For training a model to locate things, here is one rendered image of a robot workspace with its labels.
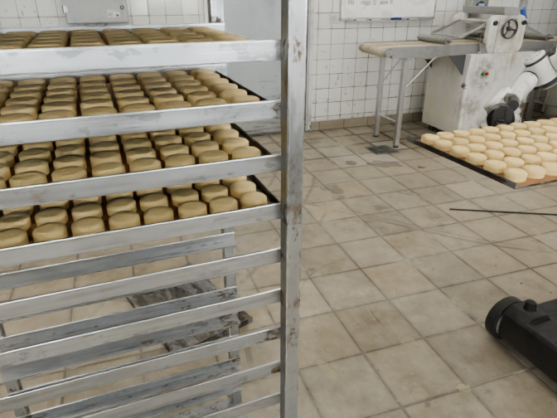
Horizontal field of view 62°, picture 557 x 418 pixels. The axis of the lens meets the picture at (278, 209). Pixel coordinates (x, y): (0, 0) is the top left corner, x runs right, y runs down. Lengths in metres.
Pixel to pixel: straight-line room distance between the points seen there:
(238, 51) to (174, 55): 0.09
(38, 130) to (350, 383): 1.57
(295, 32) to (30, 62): 0.36
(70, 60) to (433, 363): 1.81
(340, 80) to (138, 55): 4.61
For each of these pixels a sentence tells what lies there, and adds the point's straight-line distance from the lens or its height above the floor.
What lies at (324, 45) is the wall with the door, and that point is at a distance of 5.10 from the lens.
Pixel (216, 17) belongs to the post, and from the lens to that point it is 1.14.
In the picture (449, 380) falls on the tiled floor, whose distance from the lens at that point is 2.08.
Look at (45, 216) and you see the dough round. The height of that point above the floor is 1.06.
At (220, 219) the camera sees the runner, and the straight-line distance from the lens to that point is 0.79.
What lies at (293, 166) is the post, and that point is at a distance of 0.76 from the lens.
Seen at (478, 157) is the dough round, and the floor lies 1.02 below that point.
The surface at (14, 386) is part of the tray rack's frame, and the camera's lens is 1.49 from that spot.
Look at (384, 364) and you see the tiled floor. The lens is 2.07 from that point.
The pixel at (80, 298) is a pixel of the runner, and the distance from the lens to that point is 0.82.
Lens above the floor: 1.40
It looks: 25 degrees down
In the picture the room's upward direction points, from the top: straight up
